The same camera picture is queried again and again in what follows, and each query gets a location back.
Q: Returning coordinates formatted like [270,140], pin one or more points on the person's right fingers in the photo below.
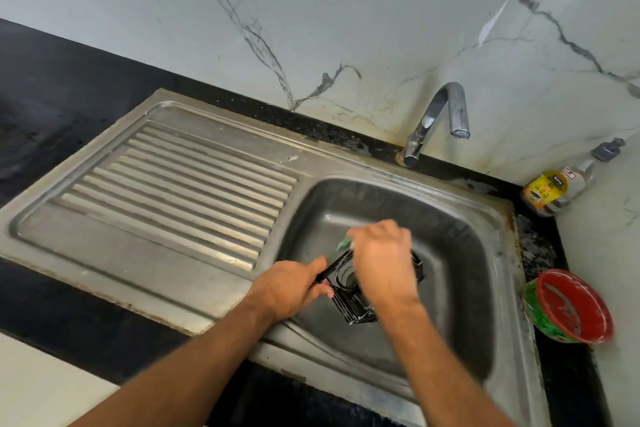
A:
[357,241]

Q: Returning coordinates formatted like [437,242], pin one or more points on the person's left hand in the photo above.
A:
[286,287]

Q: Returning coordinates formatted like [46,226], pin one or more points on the chrome sink faucet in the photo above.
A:
[436,120]

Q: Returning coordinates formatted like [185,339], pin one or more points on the black slotted plastic basket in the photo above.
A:
[352,291]

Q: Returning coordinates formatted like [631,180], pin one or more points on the stainless steel sink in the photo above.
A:
[280,241]

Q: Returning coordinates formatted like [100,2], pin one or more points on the red and green round tub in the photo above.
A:
[570,306]

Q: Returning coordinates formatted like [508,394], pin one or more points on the person's right hand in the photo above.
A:
[384,261]

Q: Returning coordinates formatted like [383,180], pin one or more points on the person's right forearm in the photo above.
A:
[440,366]

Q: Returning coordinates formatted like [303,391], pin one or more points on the person's left forearm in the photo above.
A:
[170,372]

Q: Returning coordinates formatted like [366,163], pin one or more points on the green scrub sponge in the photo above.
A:
[344,243]

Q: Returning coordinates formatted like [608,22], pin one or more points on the person's left thumb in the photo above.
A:
[320,264]

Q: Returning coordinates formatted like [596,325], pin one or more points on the clear dish soap bottle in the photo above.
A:
[565,182]

